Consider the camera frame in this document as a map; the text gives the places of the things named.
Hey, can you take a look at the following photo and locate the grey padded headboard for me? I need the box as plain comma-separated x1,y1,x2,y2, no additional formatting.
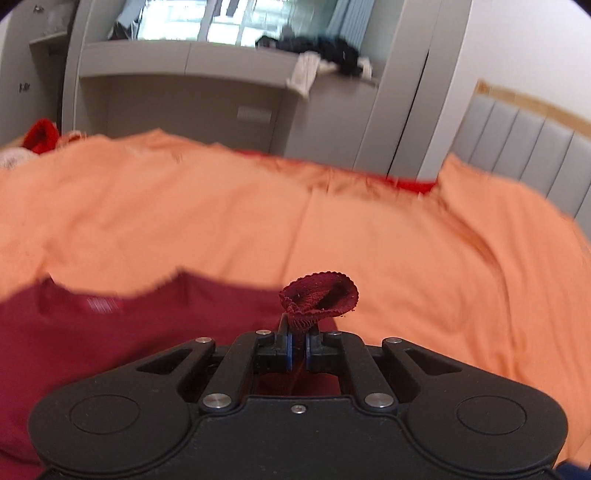
450,80,591,223

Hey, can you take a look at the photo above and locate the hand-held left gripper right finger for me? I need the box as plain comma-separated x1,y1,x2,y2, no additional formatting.
304,329,467,412

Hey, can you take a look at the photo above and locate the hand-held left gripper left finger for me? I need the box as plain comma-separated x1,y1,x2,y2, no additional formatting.
111,320,294,414

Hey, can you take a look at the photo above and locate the red knit cloth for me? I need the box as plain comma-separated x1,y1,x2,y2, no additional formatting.
22,118,61,156

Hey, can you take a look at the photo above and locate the window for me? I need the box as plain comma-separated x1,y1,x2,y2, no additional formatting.
108,0,343,47

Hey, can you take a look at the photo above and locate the dark red garment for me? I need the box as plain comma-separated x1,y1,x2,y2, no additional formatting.
0,271,360,480

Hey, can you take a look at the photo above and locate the white cloth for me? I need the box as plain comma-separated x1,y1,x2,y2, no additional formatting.
286,52,375,99

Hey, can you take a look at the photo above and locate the grey built-in desk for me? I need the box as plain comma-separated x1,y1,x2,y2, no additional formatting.
60,39,385,172

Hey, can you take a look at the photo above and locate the pale patterned cloth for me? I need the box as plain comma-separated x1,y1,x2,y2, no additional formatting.
0,131,88,171

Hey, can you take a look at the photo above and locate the orange blanket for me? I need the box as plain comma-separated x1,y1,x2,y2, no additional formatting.
0,129,591,472

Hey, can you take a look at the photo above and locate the black clothes pile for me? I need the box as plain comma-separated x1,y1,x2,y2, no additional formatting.
256,34,363,77

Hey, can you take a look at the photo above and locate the light blue curtain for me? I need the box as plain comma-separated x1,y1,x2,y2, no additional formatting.
327,0,376,45

